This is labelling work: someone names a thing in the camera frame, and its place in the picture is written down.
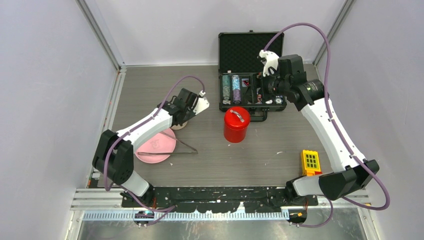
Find toothed aluminium rail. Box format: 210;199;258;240
82;209;290;222

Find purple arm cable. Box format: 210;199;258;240
102;75;207;228
263;22;392;229

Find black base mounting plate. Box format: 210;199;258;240
120;186;318;214

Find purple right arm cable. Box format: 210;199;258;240
263;22;392;229

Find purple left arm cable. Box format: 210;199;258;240
102;75;207;228

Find black poker chip case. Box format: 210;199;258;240
218;30;287;122

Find metal serving tongs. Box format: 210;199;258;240
135;128;199;156

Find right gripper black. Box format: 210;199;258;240
243;67;290;104

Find red plastic cup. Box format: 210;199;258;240
223;114;251;143

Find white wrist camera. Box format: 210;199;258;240
192;90;210;116
258;50;280;77

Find pink plate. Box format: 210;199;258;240
135;128;177;164

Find red lid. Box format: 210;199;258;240
224;106;251;128

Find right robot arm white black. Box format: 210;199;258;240
258;50;380;205

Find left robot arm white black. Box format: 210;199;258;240
92;88;210;207

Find yellow red toy block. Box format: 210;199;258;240
300;149;323;177

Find beige round lid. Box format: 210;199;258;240
170;121;188;131

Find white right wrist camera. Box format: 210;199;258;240
258;50;280;77

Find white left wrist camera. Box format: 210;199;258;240
192;90;210;116

